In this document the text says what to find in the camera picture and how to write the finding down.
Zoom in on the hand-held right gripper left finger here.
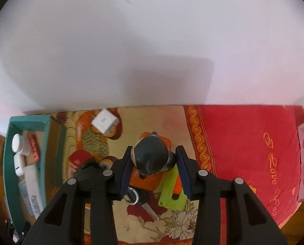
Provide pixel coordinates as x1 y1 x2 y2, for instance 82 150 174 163
22 145 133 245

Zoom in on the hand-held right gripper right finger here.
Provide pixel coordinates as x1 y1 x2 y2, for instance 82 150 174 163
176 145 287 245

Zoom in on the green utility knife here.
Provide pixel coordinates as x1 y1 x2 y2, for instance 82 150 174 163
158 166 187 210

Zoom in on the bunch of keys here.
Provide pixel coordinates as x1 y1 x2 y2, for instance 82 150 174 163
123 187 161 221

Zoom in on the black plastic device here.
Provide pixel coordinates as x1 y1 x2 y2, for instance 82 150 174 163
74 158 117 184

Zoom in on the white remote control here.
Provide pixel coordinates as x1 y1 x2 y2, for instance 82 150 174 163
24 165 47 215

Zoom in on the red printed lighter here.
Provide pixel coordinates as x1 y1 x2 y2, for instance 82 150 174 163
28 135 41 163

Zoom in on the blue tissue pack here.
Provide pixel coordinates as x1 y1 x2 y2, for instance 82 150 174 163
18 179 38 216

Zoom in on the white handheld device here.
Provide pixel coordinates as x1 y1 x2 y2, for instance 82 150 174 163
13 153 26 176

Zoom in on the teal cardboard box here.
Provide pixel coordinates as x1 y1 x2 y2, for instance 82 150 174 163
3 115 67 238

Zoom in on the white charger cube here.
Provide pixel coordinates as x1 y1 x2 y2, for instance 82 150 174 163
91 109 118 136

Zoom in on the red printed blanket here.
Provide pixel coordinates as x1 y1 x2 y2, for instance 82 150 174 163
49 105 304 245

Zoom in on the white plastic jar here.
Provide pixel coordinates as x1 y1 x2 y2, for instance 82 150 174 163
12 134 31 157

